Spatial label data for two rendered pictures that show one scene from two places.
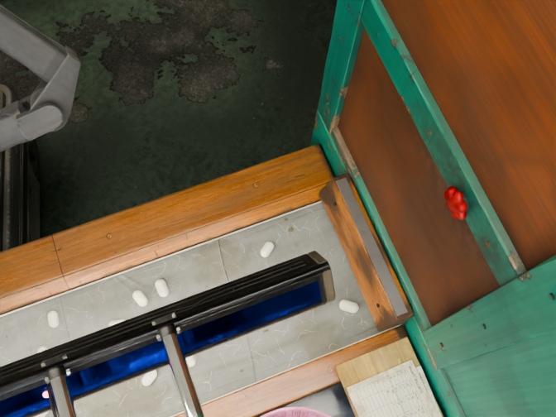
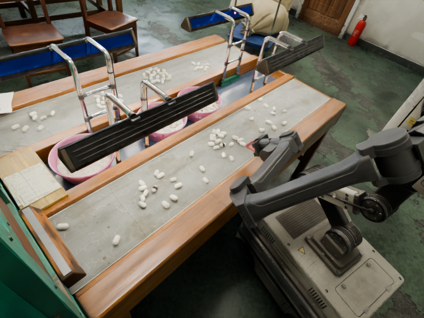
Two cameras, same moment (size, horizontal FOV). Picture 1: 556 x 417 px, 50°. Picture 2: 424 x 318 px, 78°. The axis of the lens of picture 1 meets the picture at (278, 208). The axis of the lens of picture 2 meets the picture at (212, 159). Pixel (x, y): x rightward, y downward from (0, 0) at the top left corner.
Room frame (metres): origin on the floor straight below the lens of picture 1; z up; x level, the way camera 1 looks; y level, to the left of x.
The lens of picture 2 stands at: (0.81, 0.08, 1.67)
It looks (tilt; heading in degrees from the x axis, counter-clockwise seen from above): 47 degrees down; 152
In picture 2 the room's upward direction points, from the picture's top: 11 degrees clockwise
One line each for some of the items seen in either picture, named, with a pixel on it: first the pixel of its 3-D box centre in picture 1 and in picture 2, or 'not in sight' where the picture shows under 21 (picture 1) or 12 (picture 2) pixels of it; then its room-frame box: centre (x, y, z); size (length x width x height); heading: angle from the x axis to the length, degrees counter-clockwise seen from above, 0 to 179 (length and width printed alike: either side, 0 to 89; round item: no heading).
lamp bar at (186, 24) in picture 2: not in sight; (221, 15); (-0.85, 0.82, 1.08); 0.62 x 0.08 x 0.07; 116
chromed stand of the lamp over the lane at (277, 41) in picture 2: not in sight; (274, 74); (-0.42, 1.04, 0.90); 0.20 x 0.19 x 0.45; 116
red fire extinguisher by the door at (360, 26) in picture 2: not in sight; (358, 30); (-2.63, 4.17, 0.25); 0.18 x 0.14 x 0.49; 113
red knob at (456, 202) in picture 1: (457, 203); not in sight; (0.28, -0.22, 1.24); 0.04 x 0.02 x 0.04; 26
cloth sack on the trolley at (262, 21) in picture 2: not in sight; (263, 17); (-2.69, 2.31, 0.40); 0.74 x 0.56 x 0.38; 114
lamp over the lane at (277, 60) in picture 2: not in sight; (294, 51); (-0.34, 1.07, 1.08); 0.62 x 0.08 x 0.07; 116
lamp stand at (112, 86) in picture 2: not in sight; (90, 94); (-0.35, -0.01, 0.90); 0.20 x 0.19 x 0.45; 116
